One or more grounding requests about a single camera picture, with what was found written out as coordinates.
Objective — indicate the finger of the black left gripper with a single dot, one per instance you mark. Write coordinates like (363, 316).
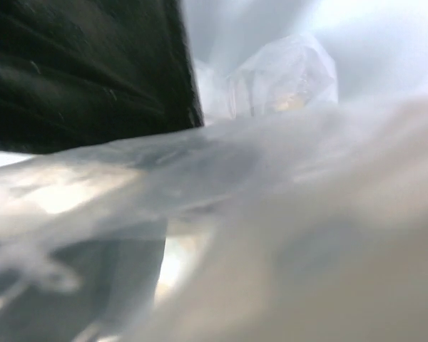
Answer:
(79, 73)

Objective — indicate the clear zip top bag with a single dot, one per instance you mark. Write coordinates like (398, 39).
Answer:
(287, 218)

